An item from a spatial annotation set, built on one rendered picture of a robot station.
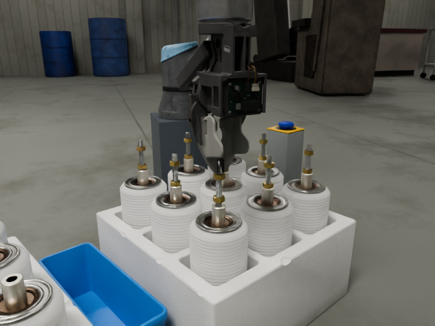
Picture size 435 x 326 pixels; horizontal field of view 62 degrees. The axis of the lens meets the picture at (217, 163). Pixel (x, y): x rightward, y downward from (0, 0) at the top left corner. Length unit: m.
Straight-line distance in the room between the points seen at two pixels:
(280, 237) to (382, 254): 0.47
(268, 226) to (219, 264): 0.12
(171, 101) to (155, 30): 6.49
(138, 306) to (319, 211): 0.38
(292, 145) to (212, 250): 0.47
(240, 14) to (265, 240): 0.37
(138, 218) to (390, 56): 6.83
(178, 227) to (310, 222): 0.26
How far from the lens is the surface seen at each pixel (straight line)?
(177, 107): 1.16
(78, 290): 0.89
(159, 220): 0.66
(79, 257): 0.85
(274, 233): 0.65
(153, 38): 7.63
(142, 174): 0.76
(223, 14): 0.48
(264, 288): 0.62
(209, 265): 0.58
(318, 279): 0.76
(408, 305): 0.92
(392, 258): 1.07
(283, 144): 0.95
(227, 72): 0.48
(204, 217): 0.61
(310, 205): 0.73
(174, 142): 1.15
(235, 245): 0.57
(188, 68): 0.56
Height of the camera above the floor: 0.52
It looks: 18 degrees down
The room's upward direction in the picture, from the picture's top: straight up
